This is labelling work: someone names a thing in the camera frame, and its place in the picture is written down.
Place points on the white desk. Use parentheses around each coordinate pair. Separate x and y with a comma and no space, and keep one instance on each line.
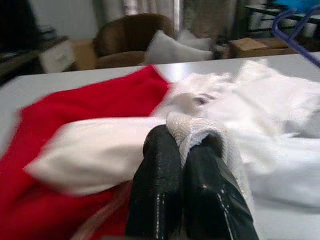
(260,10)

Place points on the grey curtain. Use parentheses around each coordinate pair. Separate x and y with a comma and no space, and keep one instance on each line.
(147,6)
(212,17)

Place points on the brown cardboard box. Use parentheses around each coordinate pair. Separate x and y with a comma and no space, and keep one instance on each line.
(255,47)

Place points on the steel pole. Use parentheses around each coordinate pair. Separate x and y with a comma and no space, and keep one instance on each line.
(178,15)

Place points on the black television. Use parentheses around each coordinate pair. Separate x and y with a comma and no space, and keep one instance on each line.
(15,22)

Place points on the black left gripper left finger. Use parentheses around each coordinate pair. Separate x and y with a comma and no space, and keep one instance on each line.
(155,180)

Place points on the white drawer TV stand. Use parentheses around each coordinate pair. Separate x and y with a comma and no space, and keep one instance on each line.
(58,57)

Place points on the blue bag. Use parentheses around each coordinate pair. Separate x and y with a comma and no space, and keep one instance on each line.
(297,3)

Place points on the cream garment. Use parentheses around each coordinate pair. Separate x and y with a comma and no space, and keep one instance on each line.
(95,150)

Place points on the blue plastic hanger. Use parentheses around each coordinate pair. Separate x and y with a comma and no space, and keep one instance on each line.
(295,43)

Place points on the grey pillow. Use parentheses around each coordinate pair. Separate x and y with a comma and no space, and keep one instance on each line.
(162,50)
(197,47)

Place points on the red cloth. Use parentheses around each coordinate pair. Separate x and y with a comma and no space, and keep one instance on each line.
(87,100)

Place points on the white lace top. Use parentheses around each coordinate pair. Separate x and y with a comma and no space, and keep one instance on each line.
(250,100)

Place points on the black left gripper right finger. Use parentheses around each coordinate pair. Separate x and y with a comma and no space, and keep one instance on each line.
(212,200)

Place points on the brown armchair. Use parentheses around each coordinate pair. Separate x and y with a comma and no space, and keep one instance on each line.
(125,32)

